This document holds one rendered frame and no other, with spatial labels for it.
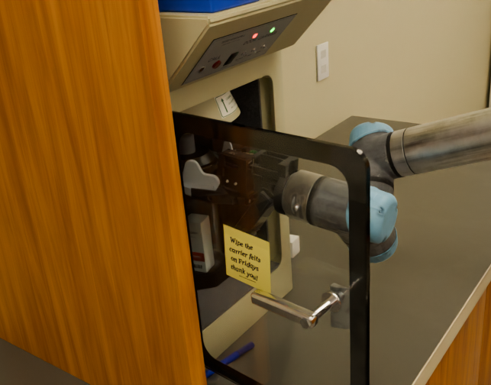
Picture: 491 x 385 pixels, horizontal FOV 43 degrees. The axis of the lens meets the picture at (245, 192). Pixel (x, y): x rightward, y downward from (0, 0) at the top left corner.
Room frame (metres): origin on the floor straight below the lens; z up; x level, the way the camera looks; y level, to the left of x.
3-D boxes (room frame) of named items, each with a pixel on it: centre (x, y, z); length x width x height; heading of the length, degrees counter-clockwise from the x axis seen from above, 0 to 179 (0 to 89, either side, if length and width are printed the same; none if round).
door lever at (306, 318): (0.61, -0.05, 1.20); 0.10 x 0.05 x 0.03; 47
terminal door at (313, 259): (0.68, -0.01, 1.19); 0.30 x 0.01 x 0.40; 47
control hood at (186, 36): (0.88, -0.03, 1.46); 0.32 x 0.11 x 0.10; 142
